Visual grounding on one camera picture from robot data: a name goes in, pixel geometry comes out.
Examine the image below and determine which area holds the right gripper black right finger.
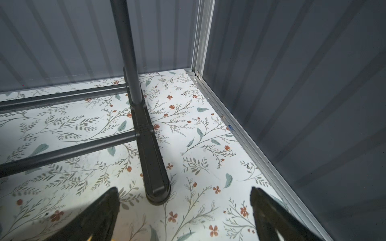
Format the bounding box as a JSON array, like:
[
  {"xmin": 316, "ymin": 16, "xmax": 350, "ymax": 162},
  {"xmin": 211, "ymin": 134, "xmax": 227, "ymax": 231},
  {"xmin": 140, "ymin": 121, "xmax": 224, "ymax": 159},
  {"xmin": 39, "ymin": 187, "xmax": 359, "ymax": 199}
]
[{"xmin": 250, "ymin": 187, "xmax": 321, "ymax": 241}]

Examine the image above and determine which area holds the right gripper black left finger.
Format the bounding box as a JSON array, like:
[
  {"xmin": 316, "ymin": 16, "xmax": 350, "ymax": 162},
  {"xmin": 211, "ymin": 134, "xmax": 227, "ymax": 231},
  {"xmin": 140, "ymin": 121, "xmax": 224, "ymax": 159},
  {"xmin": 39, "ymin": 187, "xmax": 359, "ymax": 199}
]
[{"xmin": 46, "ymin": 187, "xmax": 120, "ymax": 241}]

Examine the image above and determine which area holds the black clothes rack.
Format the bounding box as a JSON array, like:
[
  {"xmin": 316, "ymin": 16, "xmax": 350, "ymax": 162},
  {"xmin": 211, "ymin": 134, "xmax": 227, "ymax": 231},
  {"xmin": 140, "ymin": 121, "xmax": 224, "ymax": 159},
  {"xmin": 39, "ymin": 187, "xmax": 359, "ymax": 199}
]
[{"xmin": 1, "ymin": 1, "xmax": 171, "ymax": 205}]

